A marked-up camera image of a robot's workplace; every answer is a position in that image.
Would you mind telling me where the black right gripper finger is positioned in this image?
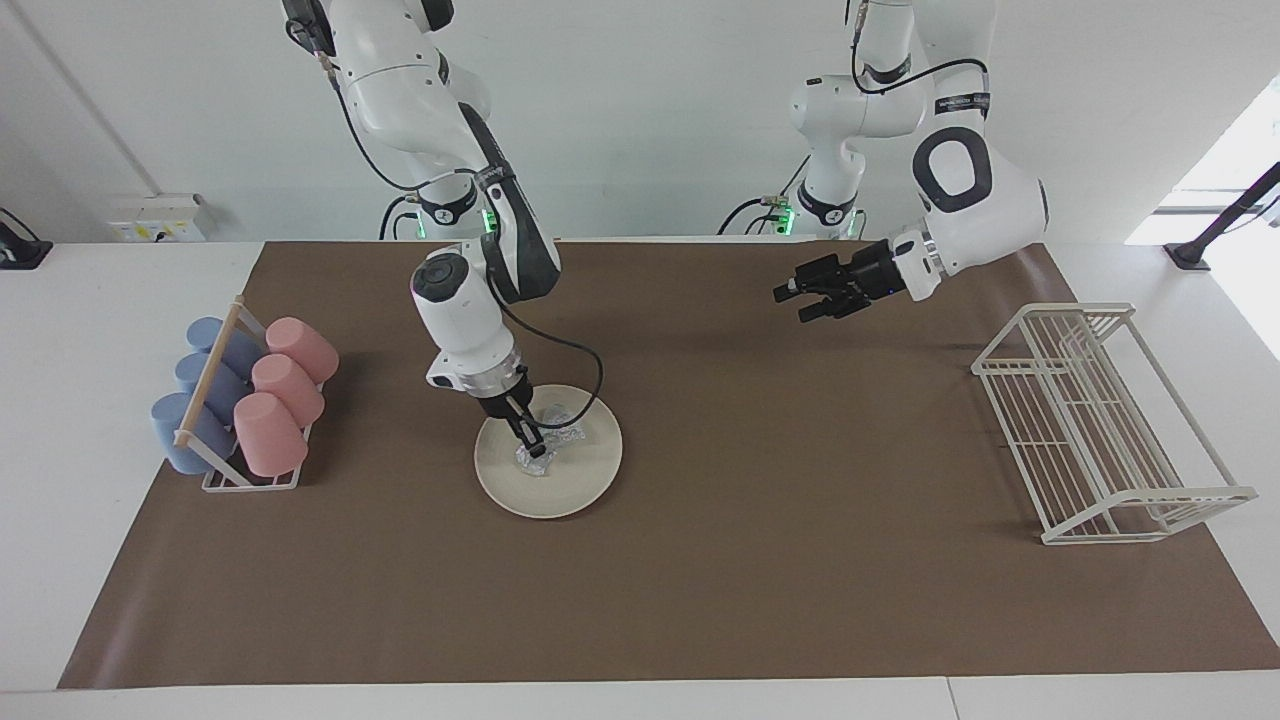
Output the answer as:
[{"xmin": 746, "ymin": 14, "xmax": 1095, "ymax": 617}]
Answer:
[
  {"xmin": 498, "ymin": 405, "xmax": 541, "ymax": 459},
  {"xmin": 512, "ymin": 395, "xmax": 549, "ymax": 456}
]

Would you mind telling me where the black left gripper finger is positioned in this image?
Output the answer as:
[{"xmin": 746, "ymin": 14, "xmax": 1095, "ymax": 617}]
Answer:
[
  {"xmin": 798, "ymin": 288, "xmax": 871, "ymax": 323},
  {"xmin": 773, "ymin": 255, "xmax": 853, "ymax": 303}
]

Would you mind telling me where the cream round plate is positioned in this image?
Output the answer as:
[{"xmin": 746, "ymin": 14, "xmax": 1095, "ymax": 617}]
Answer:
[{"xmin": 474, "ymin": 384, "xmax": 624, "ymax": 520}]

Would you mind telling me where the pink plastic cup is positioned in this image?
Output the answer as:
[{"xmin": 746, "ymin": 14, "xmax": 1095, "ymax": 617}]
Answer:
[
  {"xmin": 251, "ymin": 354, "xmax": 326, "ymax": 428},
  {"xmin": 265, "ymin": 317, "xmax": 340, "ymax": 385},
  {"xmin": 233, "ymin": 392, "xmax": 309, "ymax": 478}
]

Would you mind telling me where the brown table mat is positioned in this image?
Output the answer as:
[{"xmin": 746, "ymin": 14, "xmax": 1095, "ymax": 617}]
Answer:
[{"xmin": 57, "ymin": 238, "xmax": 1280, "ymax": 691}]

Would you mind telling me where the blue plastic cup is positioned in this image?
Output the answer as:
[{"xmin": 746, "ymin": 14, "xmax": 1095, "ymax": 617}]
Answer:
[
  {"xmin": 175, "ymin": 352, "xmax": 251, "ymax": 411},
  {"xmin": 186, "ymin": 317, "xmax": 266, "ymax": 376},
  {"xmin": 150, "ymin": 393, "xmax": 239, "ymax": 475}
]

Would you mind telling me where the black angled stand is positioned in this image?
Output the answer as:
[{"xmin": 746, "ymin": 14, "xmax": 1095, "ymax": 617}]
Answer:
[{"xmin": 1164, "ymin": 162, "xmax": 1280, "ymax": 271}]

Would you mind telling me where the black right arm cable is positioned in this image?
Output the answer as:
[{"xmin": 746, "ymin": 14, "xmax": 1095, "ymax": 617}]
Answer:
[{"xmin": 285, "ymin": 15, "xmax": 607, "ymax": 431}]

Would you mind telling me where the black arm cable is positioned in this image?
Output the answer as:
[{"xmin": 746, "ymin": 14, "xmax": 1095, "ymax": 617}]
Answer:
[
  {"xmin": 285, "ymin": 15, "xmax": 607, "ymax": 431},
  {"xmin": 850, "ymin": 0, "xmax": 991, "ymax": 97}
]

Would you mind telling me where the black base cable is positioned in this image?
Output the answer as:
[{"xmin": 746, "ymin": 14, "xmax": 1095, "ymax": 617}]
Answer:
[
  {"xmin": 718, "ymin": 150, "xmax": 813, "ymax": 237},
  {"xmin": 380, "ymin": 193, "xmax": 426, "ymax": 241}
]

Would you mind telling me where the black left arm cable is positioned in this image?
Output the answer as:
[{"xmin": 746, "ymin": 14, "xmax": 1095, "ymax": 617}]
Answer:
[{"xmin": 850, "ymin": 0, "xmax": 991, "ymax": 97}]

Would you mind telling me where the wire cup rack wooden handle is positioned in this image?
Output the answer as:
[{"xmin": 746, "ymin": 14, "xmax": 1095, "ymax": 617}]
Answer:
[{"xmin": 173, "ymin": 296, "xmax": 326, "ymax": 493}]

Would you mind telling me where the white wire dish rack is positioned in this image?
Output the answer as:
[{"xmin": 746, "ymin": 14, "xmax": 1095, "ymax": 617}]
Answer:
[{"xmin": 971, "ymin": 303, "xmax": 1259, "ymax": 546}]

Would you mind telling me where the white wall socket box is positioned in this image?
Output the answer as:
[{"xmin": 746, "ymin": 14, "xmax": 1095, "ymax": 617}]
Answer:
[{"xmin": 108, "ymin": 195, "xmax": 206, "ymax": 243}]

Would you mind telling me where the black table clamp mount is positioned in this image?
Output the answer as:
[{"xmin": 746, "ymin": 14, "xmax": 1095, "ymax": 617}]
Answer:
[{"xmin": 0, "ymin": 207, "xmax": 53, "ymax": 271}]

